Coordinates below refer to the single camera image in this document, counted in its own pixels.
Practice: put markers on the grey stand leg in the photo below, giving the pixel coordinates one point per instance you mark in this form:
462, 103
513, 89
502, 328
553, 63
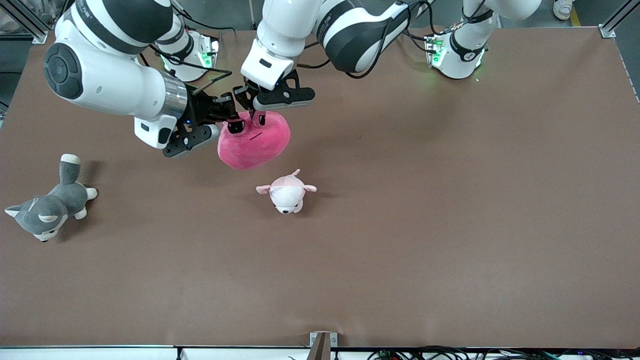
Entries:
253, 22

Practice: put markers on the metal table edge bracket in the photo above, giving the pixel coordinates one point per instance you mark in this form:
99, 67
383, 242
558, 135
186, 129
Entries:
332, 339

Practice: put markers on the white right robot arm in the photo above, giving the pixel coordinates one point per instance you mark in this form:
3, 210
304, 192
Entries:
110, 85

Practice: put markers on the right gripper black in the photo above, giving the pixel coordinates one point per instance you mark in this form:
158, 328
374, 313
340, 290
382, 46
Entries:
201, 110

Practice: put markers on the grey white husky plush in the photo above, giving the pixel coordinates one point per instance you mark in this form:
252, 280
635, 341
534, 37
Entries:
50, 207

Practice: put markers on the round dark pink plush toy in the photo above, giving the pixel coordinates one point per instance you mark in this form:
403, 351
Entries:
255, 145

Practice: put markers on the brown camera post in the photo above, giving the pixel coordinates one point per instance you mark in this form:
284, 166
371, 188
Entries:
320, 350

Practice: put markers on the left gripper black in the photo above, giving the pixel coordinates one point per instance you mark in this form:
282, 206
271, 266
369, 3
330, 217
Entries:
248, 96

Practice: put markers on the aluminium frame profile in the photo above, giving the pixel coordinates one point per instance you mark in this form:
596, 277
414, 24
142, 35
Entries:
615, 20
30, 27

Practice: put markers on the light pink pig plush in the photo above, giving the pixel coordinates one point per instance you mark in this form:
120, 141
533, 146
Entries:
286, 195

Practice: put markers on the white shoe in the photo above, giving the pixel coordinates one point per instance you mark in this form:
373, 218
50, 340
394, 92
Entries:
563, 9

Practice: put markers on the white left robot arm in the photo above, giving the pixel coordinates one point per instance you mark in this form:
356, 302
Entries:
280, 25

